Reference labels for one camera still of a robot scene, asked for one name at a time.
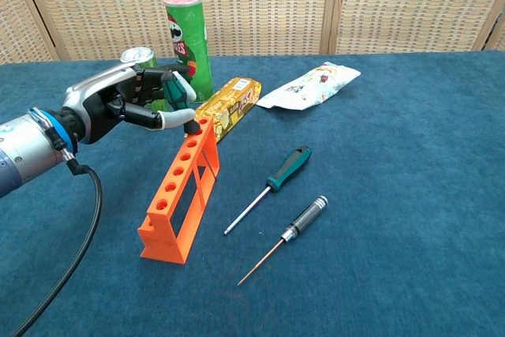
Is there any gold snack package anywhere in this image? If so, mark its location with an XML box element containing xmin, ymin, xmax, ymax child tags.
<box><xmin>192</xmin><ymin>77</ymin><xmax>263</xmax><ymax>144</ymax></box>

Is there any teal handled screwdriver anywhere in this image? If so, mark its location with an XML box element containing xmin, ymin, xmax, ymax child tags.
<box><xmin>223</xmin><ymin>145</ymin><xmax>312</xmax><ymax>237</ymax></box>

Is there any green drink can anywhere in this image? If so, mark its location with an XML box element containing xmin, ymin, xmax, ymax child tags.
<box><xmin>119</xmin><ymin>47</ymin><xmax>171</xmax><ymax>132</ymax></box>

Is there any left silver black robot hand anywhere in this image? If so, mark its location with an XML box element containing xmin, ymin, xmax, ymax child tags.
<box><xmin>61</xmin><ymin>61</ymin><xmax>197</xmax><ymax>145</ymax></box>

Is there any silver black precision screwdriver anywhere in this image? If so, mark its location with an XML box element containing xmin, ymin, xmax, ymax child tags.
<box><xmin>238</xmin><ymin>195</ymin><xmax>329</xmax><ymax>286</ymax></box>

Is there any blue felt table mat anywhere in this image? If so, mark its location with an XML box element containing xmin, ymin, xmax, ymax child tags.
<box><xmin>0</xmin><ymin>49</ymin><xmax>505</xmax><ymax>337</ymax></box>

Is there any green chips tube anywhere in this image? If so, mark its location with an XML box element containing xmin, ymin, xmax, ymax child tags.
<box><xmin>163</xmin><ymin>0</ymin><xmax>215</xmax><ymax>104</ymax></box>

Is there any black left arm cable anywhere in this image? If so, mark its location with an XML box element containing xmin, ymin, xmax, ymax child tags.
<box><xmin>11</xmin><ymin>151</ymin><xmax>103</xmax><ymax>337</ymax></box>

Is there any orange tool holder rack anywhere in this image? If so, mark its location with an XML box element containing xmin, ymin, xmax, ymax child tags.
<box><xmin>137</xmin><ymin>116</ymin><xmax>220</xmax><ymax>264</ymax></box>

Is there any woven wooden folding screen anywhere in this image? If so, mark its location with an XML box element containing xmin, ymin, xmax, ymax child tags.
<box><xmin>0</xmin><ymin>0</ymin><xmax>505</xmax><ymax>65</ymax></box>

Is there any white snack bag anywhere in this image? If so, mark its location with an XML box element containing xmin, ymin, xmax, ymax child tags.
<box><xmin>255</xmin><ymin>61</ymin><xmax>362</xmax><ymax>111</ymax></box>

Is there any small green black screwdriver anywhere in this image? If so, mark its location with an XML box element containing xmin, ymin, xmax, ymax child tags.
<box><xmin>163</xmin><ymin>75</ymin><xmax>203</xmax><ymax>137</ymax></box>

